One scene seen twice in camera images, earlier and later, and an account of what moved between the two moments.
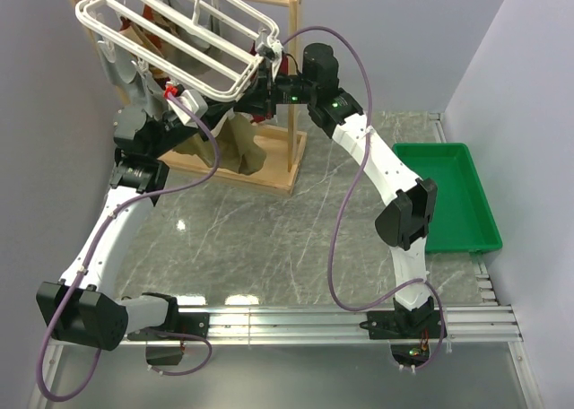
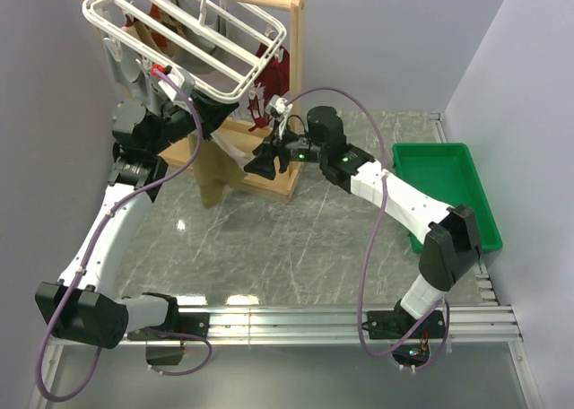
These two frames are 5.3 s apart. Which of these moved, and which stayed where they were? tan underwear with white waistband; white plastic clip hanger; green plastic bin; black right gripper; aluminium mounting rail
Moved: tan underwear with white waistband; black right gripper
Stayed: white plastic clip hanger; green plastic bin; aluminium mounting rail
